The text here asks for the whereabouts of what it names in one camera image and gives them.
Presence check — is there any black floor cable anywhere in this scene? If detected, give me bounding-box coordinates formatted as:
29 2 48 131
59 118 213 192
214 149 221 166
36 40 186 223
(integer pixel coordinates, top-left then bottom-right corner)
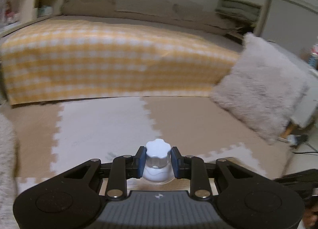
293 141 318 155

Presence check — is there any yellow white checked blanket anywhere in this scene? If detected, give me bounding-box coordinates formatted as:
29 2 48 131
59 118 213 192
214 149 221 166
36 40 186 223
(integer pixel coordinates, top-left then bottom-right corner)
0 19 240 105

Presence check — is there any grey fluffy cushion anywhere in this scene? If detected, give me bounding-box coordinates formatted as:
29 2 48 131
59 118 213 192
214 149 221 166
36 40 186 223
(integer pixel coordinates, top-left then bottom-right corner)
210 32 311 145

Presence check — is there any beige foam mat tile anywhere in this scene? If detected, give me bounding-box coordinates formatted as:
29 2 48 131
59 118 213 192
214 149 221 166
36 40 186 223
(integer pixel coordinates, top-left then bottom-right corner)
141 97 294 158

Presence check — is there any small white foam mat tile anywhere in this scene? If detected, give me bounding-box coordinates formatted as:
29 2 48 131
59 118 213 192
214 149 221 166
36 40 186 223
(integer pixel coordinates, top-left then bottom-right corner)
198 142 267 178

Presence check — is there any small brown pillow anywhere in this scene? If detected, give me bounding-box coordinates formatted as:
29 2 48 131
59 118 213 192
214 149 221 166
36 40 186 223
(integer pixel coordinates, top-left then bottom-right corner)
173 3 239 30

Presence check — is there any white side cabinet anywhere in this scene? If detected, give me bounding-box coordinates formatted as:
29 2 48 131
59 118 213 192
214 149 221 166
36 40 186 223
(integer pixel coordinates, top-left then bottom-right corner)
286 52 318 130

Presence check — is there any large brown pillow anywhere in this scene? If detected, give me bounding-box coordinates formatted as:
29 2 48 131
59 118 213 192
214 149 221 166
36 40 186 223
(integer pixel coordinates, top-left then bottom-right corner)
113 0 180 14

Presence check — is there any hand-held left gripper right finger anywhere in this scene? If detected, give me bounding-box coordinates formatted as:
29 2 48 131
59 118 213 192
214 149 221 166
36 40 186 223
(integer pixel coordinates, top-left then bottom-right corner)
171 146 263 201

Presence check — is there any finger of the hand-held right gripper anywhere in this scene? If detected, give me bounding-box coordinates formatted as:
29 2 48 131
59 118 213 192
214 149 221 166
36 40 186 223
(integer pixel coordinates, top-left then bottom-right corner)
272 169 318 196

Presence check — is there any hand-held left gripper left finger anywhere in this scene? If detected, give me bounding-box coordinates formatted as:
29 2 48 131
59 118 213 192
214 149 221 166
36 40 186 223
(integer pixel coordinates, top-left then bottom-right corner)
56 146 147 201

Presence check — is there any large white foam mat tile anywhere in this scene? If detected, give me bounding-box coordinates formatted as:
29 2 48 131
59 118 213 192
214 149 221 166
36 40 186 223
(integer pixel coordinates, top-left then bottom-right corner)
50 97 162 173

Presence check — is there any stack of folded olive towels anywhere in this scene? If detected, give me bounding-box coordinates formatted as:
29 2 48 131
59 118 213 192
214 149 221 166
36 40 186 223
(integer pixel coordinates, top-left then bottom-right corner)
215 0 262 22

